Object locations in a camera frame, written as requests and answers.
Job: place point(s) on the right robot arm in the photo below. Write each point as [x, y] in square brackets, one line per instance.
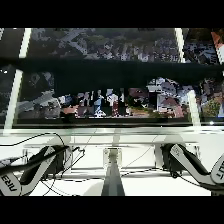
[196, 163]

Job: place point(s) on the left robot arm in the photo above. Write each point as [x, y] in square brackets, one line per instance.
[31, 170]

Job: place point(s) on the silver frame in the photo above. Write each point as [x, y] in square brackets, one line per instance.
[112, 181]

